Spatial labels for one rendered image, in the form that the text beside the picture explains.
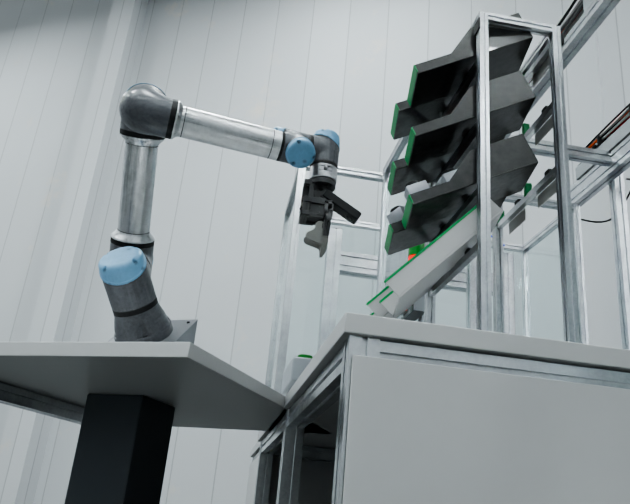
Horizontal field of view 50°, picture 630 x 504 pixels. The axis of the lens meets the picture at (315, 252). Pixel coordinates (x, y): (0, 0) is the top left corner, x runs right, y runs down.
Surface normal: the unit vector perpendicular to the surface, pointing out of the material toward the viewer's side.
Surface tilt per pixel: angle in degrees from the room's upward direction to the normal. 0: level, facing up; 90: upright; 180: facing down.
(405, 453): 90
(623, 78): 90
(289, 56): 90
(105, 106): 90
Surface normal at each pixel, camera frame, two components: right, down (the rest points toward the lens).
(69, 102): -0.31, -0.39
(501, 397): 0.16, -0.36
